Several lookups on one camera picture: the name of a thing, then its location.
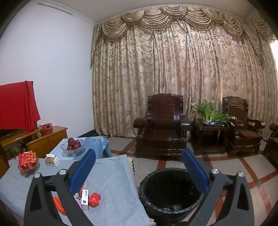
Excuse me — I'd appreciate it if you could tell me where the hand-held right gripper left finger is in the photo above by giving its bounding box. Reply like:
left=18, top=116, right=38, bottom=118
left=24, top=149, right=96, bottom=226

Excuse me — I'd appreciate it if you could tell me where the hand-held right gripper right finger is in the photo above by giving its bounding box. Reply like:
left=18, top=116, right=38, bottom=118
left=182, top=148, right=254, bottom=226

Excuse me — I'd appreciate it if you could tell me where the red wrapper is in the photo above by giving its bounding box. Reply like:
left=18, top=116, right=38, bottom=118
left=89, top=192, right=101, bottom=207

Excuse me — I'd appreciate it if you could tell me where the white medicine box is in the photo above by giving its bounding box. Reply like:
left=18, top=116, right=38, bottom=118
left=81, top=189, right=89, bottom=211

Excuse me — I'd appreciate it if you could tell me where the black lined trash bin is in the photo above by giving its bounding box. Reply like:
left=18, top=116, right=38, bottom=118
left=139, top=168, right=206, bottom=226

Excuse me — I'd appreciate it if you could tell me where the orange foam net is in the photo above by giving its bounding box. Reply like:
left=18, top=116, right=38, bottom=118
left=53, top=196, right=67, bottom=216

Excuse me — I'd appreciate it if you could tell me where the glass fruit bowl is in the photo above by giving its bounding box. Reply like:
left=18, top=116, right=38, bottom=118
left=60, top=139, right=85, bottom=157

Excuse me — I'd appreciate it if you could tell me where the beige tissue box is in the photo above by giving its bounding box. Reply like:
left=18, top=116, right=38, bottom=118
left=45, top=154, right=59, bottom=167

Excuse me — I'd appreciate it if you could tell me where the dark wooden side table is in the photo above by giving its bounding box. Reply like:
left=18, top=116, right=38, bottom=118
left=192, top=118, right=231, bottom=155

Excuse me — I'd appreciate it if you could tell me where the light wooden cabinet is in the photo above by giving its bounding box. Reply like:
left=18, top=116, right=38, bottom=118
left=0, top=126, right=68, bottom=172

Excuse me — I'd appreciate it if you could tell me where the glass dish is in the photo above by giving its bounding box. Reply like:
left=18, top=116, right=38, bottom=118
left=17, top=158, right=40, bottom=177

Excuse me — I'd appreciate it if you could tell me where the red ornament on cabinet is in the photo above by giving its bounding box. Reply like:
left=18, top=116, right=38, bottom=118
left=39, top=123, right=53, bottom=135

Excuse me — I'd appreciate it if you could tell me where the dark wooden slatted armchair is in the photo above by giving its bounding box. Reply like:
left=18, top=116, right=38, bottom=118
left=133, top=93, right=193, bottom=158

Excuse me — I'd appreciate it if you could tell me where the red patterned packet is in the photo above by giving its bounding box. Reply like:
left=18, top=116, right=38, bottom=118
left=18, top=151, right=36, bottom=170

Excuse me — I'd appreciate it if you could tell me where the green flowering plant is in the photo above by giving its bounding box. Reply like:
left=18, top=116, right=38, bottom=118
left=191, top=97, right=236, bottom=127

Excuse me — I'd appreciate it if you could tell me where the dark wooden cushioned armchair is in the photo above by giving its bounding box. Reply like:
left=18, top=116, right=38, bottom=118
left=222, top=96, right=266, bottom=157

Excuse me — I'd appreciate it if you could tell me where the red cloth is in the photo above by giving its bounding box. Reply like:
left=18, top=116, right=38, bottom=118
left=0, top=81, right=41, bottom=131

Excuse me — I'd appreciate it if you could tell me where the beige floral curtain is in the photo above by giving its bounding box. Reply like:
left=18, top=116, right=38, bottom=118
left=91, top=4, right=278, bottom=140

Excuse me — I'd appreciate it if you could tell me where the beige swag curtain valance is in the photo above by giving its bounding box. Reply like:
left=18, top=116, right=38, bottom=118
left=100, top=5, right=272, bottom=42

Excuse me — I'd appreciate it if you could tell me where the white wall conduit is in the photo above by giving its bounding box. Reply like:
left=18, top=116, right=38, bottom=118
left=37, top=2, right=72, bottom=15

